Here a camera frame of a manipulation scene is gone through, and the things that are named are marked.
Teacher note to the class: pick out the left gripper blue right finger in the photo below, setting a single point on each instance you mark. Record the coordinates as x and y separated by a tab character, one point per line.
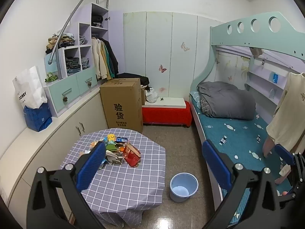
220	165

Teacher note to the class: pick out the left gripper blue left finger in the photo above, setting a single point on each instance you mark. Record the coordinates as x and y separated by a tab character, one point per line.
88	164

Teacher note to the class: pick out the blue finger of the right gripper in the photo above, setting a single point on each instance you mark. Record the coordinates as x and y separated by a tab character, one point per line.
285	154

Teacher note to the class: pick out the orange white snack bag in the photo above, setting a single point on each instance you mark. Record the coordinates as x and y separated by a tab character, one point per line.
93	144

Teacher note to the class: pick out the green leaf wrapper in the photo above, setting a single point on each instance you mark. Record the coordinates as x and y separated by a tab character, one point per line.
111	148

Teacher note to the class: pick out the yellow smiley paper wrapper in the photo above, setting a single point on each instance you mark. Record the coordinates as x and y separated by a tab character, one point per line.
111	137

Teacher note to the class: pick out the red brown paper bag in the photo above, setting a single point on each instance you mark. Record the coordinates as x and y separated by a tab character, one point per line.
132	155

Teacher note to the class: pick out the printed paper leaflet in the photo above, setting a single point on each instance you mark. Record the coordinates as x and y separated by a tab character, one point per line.
114	157

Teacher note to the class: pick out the blue tin box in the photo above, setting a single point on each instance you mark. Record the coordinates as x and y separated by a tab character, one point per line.
121	140

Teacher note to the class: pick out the teal bed mattress sheet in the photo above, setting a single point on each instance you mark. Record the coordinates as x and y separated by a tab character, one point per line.
241	140

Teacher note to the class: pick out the light blue plastic bucket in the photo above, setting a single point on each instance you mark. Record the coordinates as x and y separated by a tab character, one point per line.
183	186

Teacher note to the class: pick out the grey checked tablecloth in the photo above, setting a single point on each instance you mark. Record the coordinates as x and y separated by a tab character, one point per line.
118	193

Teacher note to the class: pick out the large brown cardboard box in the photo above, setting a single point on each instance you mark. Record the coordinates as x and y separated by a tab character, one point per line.
122	103

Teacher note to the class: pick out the blue gift bag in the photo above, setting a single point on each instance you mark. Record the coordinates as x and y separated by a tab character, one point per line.
38	119

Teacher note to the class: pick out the red covered low bench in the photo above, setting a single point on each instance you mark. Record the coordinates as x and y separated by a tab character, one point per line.
168	116

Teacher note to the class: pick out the grey folded duvet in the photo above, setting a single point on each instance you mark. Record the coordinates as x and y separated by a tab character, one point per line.
223	100

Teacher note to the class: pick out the white plastic bag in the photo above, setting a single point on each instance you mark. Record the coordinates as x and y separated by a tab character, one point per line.
151	95

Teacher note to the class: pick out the purple stair shelf cabinet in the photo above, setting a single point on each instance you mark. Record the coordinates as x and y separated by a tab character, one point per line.
71	74

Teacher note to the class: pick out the white paper shopping bag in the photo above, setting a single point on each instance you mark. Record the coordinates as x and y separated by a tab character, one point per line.
29	89

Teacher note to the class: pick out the pile of folded clothes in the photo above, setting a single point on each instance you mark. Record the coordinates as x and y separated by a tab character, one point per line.
66	40

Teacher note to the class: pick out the hanging jackets on rail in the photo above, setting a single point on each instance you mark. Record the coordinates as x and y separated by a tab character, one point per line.
105	63

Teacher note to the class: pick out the teal bunk bed frame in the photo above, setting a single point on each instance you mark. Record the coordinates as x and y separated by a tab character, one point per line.
252	201

